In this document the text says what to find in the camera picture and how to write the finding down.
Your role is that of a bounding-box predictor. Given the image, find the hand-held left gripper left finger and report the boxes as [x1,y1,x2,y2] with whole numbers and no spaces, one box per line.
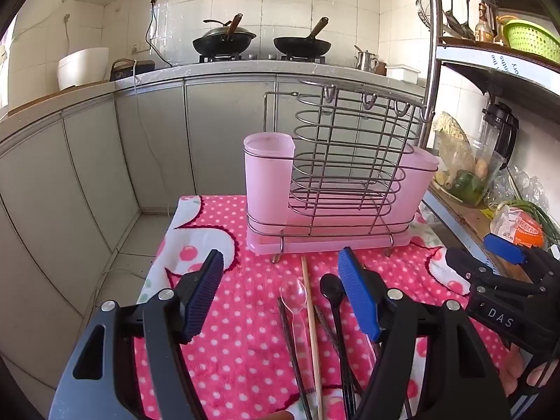
[48,248,226,420]

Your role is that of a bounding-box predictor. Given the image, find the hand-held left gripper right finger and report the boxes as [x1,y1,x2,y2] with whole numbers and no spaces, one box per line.
[338,246,512,420]

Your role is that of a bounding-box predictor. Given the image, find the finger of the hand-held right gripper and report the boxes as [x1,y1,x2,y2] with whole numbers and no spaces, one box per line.
[445,248,545,300]
[484,233,560,289]

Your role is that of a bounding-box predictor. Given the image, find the black plastic spoon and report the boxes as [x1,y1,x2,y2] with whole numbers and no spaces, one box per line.
[318,272,357,420]

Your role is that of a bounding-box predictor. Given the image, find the brown wooden chopstick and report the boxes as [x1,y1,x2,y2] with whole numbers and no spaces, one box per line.
[313,305,366,397]

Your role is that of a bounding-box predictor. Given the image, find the light wooden chopstick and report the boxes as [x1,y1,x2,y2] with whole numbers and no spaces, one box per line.
[301,257,324,420]

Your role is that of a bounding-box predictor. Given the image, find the clear plastic spoon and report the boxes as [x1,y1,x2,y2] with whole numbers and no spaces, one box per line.
[279,277,318,418]

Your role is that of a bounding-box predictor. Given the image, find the dark chopstick with gold band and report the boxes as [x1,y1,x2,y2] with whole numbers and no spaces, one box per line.
[277,298,313,420]

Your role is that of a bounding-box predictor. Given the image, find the pink plastic utensil cup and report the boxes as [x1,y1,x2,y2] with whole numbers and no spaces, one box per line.
[396,142,439,225]
[243,133,295,246]

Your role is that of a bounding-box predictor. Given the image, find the metal wire utensil rack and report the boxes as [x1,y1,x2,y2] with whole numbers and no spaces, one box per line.
[247,82,432,264]

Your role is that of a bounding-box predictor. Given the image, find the person's right hand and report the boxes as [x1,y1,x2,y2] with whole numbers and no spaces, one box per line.
[499,345,560,407]

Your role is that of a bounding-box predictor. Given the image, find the orange and white packet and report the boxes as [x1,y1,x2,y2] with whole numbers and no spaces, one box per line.
[490,205,545,250]

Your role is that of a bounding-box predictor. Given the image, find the cardboard shelf liner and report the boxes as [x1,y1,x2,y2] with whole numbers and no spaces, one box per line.
[431,184,534,281]

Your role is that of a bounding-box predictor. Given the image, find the green onions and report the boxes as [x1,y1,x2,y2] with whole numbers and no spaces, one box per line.
[503,199,560,246]

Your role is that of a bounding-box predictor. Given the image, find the pink plastic drip tray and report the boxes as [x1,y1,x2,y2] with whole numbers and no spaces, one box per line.
[246,203,412,256]

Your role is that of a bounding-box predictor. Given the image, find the pink dotted blanket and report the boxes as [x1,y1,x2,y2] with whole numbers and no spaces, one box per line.
[133,195,526,420]

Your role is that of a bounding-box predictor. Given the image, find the clear plastic bag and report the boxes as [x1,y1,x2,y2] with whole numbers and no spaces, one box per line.
[490,166,547,211]

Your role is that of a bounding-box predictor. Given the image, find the green bell pepper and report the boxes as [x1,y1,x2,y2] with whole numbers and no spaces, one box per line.
[450,170,486,204]

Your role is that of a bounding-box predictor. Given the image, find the clear glass bowl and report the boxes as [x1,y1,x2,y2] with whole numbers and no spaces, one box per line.
[433,138,504,208]

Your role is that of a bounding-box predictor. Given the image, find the black blender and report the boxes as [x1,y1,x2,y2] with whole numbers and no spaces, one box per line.
[481,101,519,171]

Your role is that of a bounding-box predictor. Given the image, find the napa cabbage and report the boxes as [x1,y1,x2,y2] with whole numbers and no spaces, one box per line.
[432,111,477,176]

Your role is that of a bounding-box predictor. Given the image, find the metal shelf rack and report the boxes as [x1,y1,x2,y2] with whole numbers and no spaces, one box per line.
[420,0,560,272]

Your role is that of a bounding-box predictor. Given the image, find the white lidded container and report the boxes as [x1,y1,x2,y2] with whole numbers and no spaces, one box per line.
[385,65,421,84]

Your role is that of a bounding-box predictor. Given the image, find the green plastic colander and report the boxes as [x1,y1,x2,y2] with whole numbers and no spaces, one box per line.
[503,18,560,63]

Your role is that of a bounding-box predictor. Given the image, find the glass bottle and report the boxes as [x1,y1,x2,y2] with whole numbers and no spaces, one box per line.
[476,2,495,43]

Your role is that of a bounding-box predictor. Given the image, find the steel kettle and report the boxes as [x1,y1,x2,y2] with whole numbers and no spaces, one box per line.
[354,46,379,72]

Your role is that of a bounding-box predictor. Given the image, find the grey kitchen countertop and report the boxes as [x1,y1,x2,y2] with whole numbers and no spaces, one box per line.
[0,59,427,119]

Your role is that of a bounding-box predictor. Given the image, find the hanging black ladles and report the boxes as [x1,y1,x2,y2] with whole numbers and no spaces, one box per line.
[444,0,475,40]

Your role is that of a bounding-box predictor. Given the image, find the dark countertop appliance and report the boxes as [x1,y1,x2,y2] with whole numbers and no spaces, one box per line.
[109,59,156,82]

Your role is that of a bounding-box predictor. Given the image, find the gas stove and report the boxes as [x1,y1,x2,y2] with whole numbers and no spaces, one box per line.
[199,51,327,64]

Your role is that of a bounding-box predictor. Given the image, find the white rice cooker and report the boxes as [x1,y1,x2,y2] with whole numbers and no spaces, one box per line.
[58,47,109,92]

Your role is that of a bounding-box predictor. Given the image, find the black wok with lid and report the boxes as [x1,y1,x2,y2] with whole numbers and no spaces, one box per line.
[192,14,257,55]

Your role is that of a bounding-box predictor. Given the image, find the wire skimmer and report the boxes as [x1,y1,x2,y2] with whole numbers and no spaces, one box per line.
[415,0,438,31]

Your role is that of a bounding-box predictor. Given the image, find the black power cable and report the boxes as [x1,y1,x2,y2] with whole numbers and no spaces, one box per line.
[146,0,174,68]

